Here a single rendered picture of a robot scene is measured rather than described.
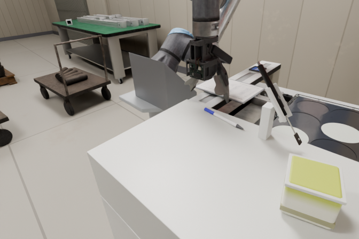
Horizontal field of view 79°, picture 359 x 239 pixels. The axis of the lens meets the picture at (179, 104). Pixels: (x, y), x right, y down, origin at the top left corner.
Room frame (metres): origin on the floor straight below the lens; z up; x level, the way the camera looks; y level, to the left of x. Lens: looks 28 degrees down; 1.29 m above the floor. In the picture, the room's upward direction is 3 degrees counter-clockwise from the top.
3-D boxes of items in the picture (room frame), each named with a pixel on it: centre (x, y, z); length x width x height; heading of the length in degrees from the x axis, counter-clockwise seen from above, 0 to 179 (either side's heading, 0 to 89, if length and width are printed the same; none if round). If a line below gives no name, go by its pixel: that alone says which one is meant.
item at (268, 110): (0.42, -0.21, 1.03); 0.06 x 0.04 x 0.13; 45
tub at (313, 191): (0.24, -0.20, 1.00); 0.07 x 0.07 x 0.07; 60
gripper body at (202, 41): (0.64, -0.08, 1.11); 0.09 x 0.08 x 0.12; 135
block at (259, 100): (0.74, -0.32, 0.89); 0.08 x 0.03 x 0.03; 45
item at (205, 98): (0.81, -0.25, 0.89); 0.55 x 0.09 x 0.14; 135
